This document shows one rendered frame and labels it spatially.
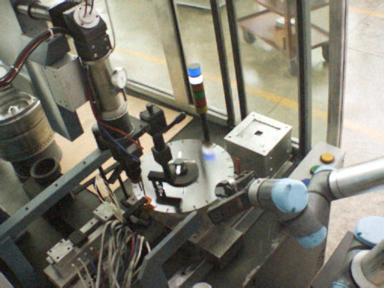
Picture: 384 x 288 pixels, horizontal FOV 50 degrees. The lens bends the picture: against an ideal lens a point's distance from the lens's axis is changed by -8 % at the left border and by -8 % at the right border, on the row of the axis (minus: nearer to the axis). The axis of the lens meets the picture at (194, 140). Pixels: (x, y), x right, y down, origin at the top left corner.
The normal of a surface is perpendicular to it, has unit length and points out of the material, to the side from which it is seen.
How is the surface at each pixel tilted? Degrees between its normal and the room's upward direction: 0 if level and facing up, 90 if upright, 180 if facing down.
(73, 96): 90
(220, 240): 0
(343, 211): 0
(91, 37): 90
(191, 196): 0
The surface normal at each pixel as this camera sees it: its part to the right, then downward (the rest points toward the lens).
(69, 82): 0.75, 0.33
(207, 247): -0.15, -0.76
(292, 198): 0.42, -0.06
